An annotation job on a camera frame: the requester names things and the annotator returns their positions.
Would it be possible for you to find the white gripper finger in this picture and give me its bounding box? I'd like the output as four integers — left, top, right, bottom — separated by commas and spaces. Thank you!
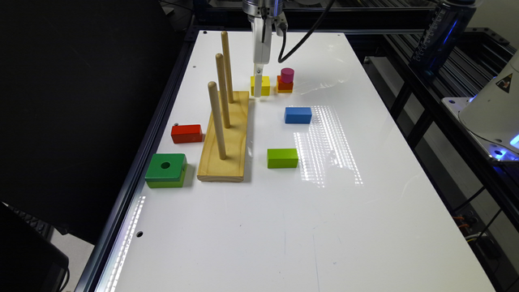
254, 63, 264, 97

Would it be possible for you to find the silver white gripper body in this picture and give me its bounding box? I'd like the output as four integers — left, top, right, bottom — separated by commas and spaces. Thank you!
242, 0, 288, 65

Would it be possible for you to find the yellow block with hole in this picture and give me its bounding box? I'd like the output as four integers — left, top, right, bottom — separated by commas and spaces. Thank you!
251, 76, 270, 96

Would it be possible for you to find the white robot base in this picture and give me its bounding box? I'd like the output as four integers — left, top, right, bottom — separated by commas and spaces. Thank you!
442, 54, 518, 164

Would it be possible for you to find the orange square block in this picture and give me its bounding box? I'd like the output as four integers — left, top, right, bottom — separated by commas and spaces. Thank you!
277, 75, 294, 92

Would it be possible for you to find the pink cylinder block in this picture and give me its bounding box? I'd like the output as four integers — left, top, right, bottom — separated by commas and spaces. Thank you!
281, 67, 294, 84

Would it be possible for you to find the small yellow block under orange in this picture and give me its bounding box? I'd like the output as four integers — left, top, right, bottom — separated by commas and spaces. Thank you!
276, 83, 294, 93

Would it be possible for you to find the blue rectangular block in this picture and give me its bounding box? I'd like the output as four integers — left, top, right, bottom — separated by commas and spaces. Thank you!
285, 107, 312, 124

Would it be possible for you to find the light green rectangular block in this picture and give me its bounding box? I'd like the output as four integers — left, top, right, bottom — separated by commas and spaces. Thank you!
267, 148, 298, 169

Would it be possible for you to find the red rectangular block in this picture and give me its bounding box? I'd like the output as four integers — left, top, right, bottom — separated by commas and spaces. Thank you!
170, 124, 203, 144

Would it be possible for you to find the dark green block with hole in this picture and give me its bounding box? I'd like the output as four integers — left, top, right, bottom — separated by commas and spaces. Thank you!
145, 153, 187, 182

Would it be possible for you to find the middle wooden peg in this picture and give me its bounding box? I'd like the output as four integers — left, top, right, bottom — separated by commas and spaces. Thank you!
215, 53, 230, 128

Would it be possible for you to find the wooden peg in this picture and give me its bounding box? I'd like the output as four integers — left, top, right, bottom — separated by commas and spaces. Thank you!
215, 53, 230, 128
221, 31, 234, 104
208, 81, 226, 160

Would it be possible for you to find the rear wooden peg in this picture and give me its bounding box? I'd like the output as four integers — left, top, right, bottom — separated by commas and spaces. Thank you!
221, 31, 234, 104

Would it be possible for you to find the front wooden peg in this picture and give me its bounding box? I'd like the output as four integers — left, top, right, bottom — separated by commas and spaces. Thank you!
208, 81, 226, 160

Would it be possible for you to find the wooden peg base board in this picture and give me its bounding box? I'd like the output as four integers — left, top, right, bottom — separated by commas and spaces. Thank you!
197, 91, 249, 183

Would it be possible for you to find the black monitor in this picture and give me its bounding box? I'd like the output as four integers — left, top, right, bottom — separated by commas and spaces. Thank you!
1, 0, 177, 243

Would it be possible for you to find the black keyboard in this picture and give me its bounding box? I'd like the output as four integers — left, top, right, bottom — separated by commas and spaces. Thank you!
8, 205, 53, 241

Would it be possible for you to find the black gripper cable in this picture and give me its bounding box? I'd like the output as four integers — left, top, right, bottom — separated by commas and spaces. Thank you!
277, 0, 337, 64

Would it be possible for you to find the black aluminium table frame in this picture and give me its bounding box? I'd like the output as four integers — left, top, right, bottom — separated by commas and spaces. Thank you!
77, 1, 518, 291

